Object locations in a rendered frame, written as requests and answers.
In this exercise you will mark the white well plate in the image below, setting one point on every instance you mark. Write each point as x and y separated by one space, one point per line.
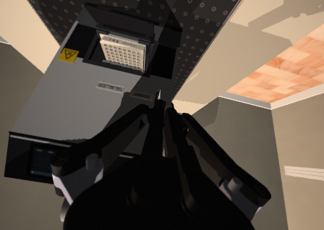
123 51

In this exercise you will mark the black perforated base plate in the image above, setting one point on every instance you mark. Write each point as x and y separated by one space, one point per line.
200 21

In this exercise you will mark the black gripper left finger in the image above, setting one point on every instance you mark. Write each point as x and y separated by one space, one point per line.
78 167

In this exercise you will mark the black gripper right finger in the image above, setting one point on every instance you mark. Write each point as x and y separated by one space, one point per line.
200 157

